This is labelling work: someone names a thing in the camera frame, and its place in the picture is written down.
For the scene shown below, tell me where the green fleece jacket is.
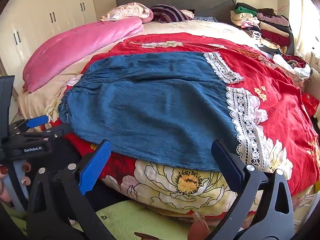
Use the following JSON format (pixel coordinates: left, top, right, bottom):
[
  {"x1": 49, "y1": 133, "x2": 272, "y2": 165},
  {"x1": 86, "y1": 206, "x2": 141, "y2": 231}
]
[{"x1": 0, "y1": 199, "x2": 219, "y2": 240}]

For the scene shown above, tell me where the purple striped garment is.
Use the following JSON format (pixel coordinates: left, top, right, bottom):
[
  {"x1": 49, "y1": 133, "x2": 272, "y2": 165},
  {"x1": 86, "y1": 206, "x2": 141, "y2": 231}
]
[{"x1": 151, "y1": 4, "x2": 193, "y2": 24}]

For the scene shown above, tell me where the pile of folded clothes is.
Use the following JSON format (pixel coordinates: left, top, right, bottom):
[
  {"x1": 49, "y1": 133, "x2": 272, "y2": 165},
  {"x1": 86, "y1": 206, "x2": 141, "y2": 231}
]
[{"x1": 230, "y1": 2, "x2": 312, "y2": 80}]

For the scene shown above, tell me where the cream wardrobe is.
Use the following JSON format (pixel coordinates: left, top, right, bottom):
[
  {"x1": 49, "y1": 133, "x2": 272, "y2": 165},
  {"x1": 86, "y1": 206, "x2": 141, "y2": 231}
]
[{"x1": 0, "y1": 0, "x2": 98, "y2": 100}]

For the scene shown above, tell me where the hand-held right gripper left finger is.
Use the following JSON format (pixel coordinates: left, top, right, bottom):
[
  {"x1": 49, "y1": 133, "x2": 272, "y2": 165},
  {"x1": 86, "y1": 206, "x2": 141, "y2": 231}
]
[{"x1": 26, "y1": 139, "x2": 115, "y2": 240}]

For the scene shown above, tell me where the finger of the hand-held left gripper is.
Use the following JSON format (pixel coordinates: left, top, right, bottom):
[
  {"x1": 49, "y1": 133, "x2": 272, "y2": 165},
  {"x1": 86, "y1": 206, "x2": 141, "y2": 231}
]
[
  {"x1": 41, "y1": 122, "x2": 73, "y2": 141},
  {"x1": 9, "y1": 115, "x2": 50, "y2": 133}
]

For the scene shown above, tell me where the blue denim pants lace trim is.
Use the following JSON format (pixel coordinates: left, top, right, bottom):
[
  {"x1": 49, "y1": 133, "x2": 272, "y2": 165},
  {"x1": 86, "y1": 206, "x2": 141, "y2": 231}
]
[{"x1": 58, "y1": 51, "x2": 272, "y2": 173}]

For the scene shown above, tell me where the cream floral pillow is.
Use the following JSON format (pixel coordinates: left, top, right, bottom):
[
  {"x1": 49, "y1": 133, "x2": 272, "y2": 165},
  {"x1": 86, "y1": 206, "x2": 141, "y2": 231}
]
[{"x1": 100, "y1": 2, "x2": 153, "y2": 22}]

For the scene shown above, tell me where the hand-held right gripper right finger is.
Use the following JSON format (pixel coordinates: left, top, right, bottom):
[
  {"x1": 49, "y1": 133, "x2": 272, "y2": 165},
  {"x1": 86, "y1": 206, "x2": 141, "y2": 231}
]
[{"x1": 207, "y1": 140, "x2": 295, "y2": 240}]

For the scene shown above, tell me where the person's left hand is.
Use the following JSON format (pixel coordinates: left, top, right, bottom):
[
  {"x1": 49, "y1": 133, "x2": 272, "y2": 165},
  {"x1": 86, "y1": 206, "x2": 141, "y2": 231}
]
[{"x1": 0, "y1": 163, "x2": 32, "y2": 203}]

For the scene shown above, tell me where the red floral bedsheet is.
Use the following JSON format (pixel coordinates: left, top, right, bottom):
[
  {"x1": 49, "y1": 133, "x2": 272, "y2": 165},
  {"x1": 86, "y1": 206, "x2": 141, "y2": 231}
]
[{"x1": 17, "y1": 20, "x2": 320, "y2": 220}]

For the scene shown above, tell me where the pink quilt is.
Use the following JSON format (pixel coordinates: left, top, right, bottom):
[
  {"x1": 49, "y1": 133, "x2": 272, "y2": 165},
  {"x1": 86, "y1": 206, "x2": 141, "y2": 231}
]
[{"x1": 22, "y1": 17, "x2": 145, "y2": 94}]

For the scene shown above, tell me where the blue patterned pillow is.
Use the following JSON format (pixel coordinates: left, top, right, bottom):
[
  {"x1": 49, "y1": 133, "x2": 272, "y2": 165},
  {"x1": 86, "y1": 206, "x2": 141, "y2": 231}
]
[{"x1": 192, "y1": 16, "x2": 218, "y2": 23}]

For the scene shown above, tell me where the red shiny bag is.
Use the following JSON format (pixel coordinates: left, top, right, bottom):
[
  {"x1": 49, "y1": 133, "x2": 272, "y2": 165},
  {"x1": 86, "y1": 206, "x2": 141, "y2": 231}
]
[{"x1": 301, "y1": 92, "x2": 320, "y2": 117}]

